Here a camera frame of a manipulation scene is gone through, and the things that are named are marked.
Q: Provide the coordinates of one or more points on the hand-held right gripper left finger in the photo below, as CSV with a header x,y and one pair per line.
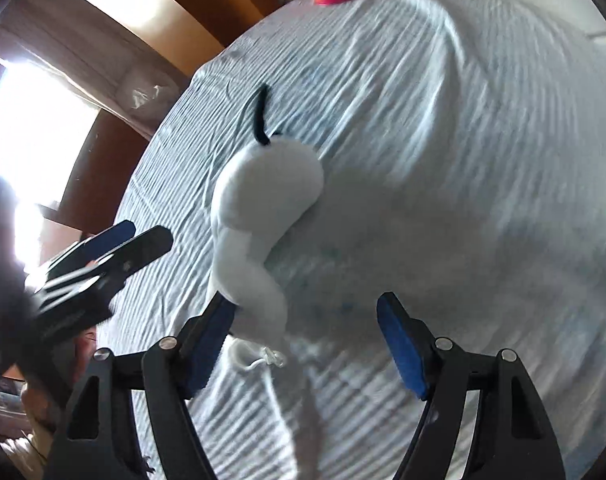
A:
x,y
209,347

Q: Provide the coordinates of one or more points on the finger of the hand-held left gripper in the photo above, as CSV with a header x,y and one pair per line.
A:
x,y
114,233
142,248

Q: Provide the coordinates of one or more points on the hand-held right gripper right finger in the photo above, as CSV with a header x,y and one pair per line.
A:
x,y
402,347

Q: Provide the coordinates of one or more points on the white plush toy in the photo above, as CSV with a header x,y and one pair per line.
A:
x,y
263,195

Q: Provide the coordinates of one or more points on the clear plastic bag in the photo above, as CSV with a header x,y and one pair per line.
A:
x,y
144,96

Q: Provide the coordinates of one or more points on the wooden cabinet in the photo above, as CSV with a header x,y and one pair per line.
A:
x,y
133,50

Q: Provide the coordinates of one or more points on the white striped cloth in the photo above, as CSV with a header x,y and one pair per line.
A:
x,y
433,160

